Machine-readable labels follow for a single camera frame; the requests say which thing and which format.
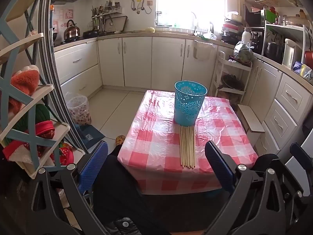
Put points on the teal perforated plastic basket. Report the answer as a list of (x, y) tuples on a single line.
[(188, 100)]

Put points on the pink checkered tablecloth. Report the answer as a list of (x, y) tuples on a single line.
[(167, 159)]

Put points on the black wok on cart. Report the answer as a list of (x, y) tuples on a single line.
[(230, 81)]

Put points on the dark blue box on floor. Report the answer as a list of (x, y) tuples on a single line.
[(89, 135)]

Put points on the wooden chopstick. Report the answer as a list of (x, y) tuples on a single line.
[(192, 147), (185, 149), (187, 146), (191, 155), (181, 145)]

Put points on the white electric water boiler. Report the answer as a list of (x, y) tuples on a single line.
[(292, 53)]

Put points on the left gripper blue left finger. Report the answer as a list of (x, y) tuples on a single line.
[(91, 168)]

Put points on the copper kettle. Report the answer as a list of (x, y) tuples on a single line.
[(72, 31)]

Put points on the white floral trash bin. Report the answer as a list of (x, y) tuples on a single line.
[(78, 108)]

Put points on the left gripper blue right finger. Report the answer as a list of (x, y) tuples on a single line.
[(222, 165)]

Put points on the green bag of vegetables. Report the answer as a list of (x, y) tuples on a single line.
[(243, 52)]

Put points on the white thermos jug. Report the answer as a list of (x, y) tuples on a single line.
[(247, 37)]

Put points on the blue white storage rack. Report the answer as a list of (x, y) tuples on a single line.
[(29, 136)]

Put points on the white wooden step stool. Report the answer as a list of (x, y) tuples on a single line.
[(250, 123)]

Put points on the black rice cooker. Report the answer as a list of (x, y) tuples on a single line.
[(274, 52)]

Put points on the white rolling shelf cart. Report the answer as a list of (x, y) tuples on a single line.
[(231, 66)]

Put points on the black frying pan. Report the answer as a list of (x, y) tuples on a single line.
[(90, 34)]

